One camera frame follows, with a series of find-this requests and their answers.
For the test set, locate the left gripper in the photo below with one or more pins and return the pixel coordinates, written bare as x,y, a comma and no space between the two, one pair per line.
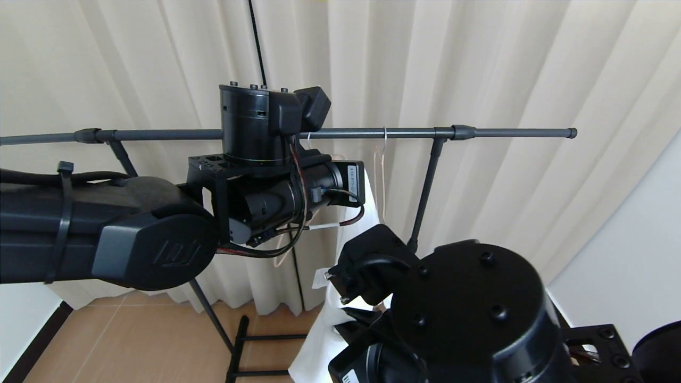
276,205

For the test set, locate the pink clothes hanger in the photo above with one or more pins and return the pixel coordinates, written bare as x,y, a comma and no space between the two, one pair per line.
384,139
277,261

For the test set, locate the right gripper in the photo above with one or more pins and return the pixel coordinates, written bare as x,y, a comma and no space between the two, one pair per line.
362,356

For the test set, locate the beige curtain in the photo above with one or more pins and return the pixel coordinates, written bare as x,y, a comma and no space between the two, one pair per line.
505,64

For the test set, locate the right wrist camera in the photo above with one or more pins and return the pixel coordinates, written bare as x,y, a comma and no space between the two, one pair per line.
367,260

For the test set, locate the black clothes rack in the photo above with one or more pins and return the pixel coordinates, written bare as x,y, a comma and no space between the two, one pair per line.
479,132

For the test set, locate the white printed t-shirt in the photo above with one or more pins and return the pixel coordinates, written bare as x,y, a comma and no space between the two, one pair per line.
319,340

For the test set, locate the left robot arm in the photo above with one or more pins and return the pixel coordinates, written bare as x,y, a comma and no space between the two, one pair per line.
106,223

